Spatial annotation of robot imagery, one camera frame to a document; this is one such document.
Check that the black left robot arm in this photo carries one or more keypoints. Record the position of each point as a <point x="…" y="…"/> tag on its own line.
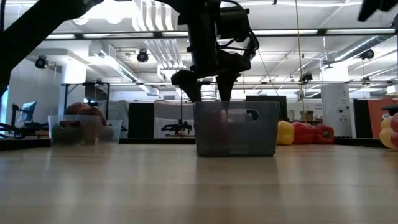
<point x="37" y="28"/>

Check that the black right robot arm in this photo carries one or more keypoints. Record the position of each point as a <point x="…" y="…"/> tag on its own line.
<point x="373" y="7"/>

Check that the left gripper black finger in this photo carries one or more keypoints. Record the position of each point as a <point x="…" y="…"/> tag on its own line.
<point x="188" y="85"/>
<point x="227" y="87"/>

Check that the gray plastic basket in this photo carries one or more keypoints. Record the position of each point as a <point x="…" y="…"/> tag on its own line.
<point x="248" y="140"/>

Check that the black background robot arm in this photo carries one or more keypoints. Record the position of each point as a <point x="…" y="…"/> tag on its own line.
<point x="178" y="127"/>

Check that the black narrow wall panel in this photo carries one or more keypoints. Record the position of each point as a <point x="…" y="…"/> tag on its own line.
<point x="360" y="118"/>

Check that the silver ceiling air duct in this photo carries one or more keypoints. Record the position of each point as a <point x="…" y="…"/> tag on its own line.
<point x="351" y="49"/>

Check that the orange wall panel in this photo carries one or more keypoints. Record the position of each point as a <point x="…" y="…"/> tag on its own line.
<point x="374" y="118"/>

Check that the clear plastic bin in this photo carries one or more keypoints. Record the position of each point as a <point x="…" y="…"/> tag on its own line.
<point x="115" y="137"/>

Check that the black partition panel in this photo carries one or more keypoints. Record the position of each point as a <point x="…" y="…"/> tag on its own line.
<point x="141" y="119"/>

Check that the red apple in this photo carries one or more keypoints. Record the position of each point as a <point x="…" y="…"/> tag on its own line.
<point x="76" y="109"/>
<point x="94" y="121"/>

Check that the brown cardboard box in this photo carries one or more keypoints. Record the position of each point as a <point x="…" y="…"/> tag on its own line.
<point x="308" y="115"/>

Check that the black ceiling spotlight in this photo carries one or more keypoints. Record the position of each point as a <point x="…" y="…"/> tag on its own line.
<point x="367" y="54"/>
<point x="143" y="56"/>
<point x="306" y="77"/>
<point x="41" y="62"/>

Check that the white ceiling pipe bundle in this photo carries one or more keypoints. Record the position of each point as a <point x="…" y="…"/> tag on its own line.
<point x="161" y="53"/>

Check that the blue lit monitor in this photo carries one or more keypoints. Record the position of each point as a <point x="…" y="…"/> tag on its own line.
<point x="28" y="110"/>

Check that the white column with switches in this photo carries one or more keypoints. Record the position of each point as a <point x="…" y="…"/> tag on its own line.
<point x="337" y="109"/>

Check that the black background rig frame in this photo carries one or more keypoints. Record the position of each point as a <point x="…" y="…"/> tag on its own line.
<point x="182" y="105"/>

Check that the black table frame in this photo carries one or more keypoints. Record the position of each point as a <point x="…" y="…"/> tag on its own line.
<point x="155" y="141"/>

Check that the white rectangular ceiling duct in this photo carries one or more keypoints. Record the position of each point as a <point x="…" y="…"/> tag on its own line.
<point x="118" y="68"/>

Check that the white partition panel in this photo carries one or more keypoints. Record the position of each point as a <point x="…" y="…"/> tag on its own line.
<point x="168" y="112"/>

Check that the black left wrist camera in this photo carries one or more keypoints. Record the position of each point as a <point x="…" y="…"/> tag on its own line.
<point x="233" y="23"/>

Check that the yellow bell pepper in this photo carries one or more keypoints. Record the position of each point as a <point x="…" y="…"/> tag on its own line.
<point x="386" y="134"/>
<point x="285" y="133"/>

